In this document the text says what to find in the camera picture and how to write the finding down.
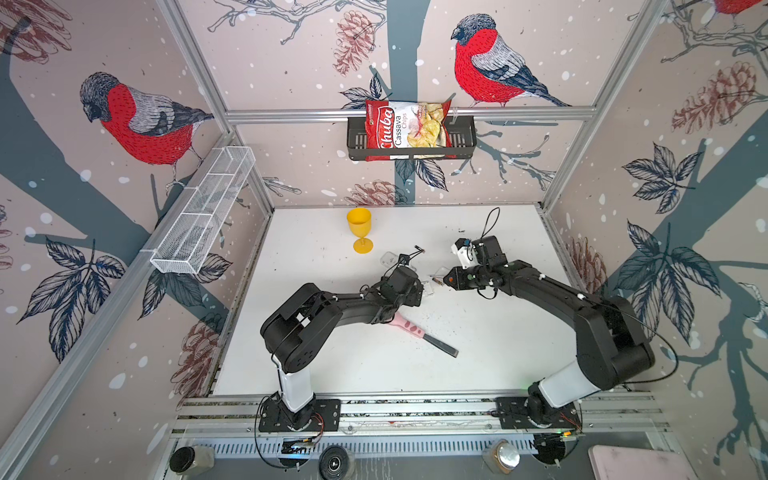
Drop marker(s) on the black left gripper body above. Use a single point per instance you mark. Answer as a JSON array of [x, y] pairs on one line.
[[413, 297]]

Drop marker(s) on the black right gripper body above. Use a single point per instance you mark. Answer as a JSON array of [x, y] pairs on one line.
[[468, 278]]

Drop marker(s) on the white AC remote with display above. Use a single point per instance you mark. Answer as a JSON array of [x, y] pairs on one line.
[[391, 261]]

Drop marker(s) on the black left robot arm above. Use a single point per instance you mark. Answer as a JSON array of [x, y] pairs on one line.
[[296, 332]]

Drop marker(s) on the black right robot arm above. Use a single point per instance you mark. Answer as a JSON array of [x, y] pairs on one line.
[[611, 344]]

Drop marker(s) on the yellow plastic goblet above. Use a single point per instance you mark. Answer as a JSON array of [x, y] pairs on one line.
[[360, 223]]

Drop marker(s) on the red cassava chips bag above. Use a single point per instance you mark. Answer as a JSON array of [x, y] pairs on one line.
[[406, 125]]

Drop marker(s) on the silver metal can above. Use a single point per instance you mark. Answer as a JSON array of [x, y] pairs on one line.
[[501, 457]]

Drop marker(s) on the black round speaker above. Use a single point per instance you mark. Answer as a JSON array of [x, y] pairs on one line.
[[336, 463]]

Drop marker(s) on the pink pad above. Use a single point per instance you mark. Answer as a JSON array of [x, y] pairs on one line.
[[618, 463]]

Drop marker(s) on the grey cylinder with black cap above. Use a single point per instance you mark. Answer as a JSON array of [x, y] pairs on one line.
[[192, 460]]

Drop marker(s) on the black wall basket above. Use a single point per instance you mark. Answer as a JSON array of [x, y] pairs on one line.
[[461, 143]]

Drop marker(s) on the aluminium mounting rail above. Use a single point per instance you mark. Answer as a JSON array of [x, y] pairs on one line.
[[412, 425]]

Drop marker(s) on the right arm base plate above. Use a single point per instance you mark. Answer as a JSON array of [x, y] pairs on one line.
[[514, 414]]

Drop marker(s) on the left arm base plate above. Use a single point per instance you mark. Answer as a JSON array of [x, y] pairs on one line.
[[317, 416]]

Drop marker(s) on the white wire mesh shelf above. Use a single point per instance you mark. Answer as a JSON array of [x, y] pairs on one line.
[[194, 231]]

